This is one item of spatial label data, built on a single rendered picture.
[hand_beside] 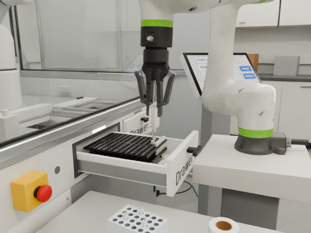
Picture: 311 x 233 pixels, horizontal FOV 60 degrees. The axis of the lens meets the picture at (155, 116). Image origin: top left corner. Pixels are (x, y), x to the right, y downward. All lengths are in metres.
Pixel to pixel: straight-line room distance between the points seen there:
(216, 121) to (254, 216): 0.83
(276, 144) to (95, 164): 0.64
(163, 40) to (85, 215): 0.52
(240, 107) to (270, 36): 3.43
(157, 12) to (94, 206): 0.57
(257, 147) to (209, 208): 1.06
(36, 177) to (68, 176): 0.18
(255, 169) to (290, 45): 3.60
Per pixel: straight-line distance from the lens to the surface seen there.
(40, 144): 0.75
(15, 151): 0.70
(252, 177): 0.92
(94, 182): 0.98
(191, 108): 2.55
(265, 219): 1.12
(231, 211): 1.12
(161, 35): 0.76
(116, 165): 0.80
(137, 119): 1.18
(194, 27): 2.51
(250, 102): 1.01
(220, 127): 1.83
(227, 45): 1.11
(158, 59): 0.77
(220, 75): 1.09
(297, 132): 3.85
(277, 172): 0.92
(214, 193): 1.99
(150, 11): 0.77
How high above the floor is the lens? 1.19
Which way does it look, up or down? 13 degrees down
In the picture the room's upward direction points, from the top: straight up
